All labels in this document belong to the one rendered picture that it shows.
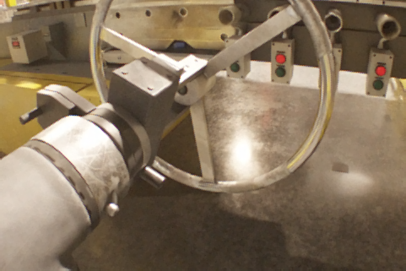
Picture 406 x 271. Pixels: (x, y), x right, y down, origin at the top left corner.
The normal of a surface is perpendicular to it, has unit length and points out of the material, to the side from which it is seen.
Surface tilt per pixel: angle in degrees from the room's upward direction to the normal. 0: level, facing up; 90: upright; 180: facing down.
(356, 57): 90
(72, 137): 24
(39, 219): 65
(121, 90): 90
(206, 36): 90
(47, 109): 90
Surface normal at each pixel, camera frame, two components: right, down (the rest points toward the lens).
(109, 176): 0.87, -0.03
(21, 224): 0.73, -0.35
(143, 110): -0.43, 0.44
